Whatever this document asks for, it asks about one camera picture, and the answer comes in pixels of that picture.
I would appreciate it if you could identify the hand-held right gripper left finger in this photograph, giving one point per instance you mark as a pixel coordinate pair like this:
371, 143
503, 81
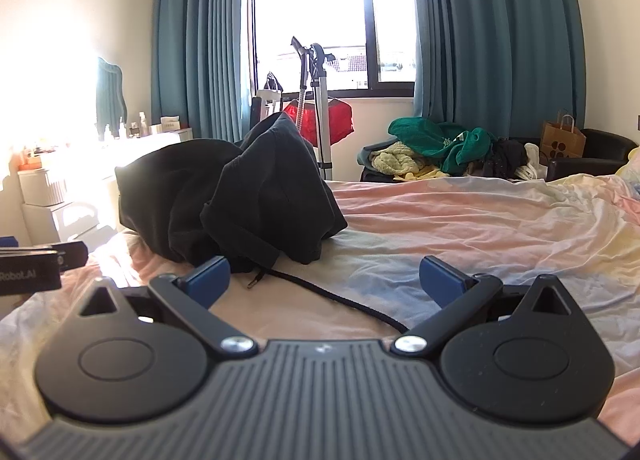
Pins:
207, 282

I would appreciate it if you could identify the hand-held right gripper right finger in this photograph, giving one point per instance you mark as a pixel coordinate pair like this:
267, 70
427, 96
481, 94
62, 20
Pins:
440, 285

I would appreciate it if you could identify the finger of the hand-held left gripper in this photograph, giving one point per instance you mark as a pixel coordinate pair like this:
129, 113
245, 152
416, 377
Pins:
72, 255

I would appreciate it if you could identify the black clothes pile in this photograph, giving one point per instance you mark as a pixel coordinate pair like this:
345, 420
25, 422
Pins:
505, 155

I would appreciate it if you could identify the metal clothes stand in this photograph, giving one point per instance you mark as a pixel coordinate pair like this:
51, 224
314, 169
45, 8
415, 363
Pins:
322, 115

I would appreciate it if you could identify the white storage drawer unit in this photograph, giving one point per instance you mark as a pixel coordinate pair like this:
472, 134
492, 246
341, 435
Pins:
60, 222

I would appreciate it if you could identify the pastel bed duvet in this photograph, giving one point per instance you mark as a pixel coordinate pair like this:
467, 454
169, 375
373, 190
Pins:
450, 220

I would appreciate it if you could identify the white ribbed container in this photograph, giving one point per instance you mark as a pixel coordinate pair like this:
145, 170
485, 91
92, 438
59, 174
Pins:
42, 187

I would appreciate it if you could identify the yellow cloth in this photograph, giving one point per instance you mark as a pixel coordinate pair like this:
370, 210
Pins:
420, 174

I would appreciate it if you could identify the white bottle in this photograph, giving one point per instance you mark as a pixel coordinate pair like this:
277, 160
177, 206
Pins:
122, 129
143, 125
107, 133

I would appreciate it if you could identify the white dresser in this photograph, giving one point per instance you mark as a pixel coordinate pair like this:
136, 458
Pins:
150, 150

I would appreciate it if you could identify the pale yellow knit garment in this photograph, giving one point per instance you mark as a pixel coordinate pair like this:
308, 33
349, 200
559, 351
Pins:
392, 157

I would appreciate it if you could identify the white cloth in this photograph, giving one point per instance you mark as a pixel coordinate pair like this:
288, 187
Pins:
532, 170

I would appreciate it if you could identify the grey-blue garment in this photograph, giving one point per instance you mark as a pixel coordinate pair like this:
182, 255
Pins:
365, 155

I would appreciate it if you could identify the green garment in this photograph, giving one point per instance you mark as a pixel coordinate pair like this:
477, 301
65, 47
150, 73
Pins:
430, 135

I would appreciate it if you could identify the white box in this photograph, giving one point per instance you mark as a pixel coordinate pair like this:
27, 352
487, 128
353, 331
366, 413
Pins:
170, 129

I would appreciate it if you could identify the dresser mirror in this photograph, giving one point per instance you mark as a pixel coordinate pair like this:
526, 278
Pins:
107, 95

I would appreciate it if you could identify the brown paper bag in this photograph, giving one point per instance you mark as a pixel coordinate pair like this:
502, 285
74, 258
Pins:
562, 142

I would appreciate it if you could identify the red garment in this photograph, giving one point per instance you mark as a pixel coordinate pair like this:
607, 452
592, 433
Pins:
337, 120

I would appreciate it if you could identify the black leather armchair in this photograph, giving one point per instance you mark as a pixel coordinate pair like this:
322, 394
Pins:
600, 150

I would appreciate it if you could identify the pastel pillow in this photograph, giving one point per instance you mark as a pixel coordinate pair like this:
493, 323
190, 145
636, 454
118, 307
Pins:
632, 180

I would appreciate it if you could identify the window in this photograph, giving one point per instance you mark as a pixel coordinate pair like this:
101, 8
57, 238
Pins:
310, 0

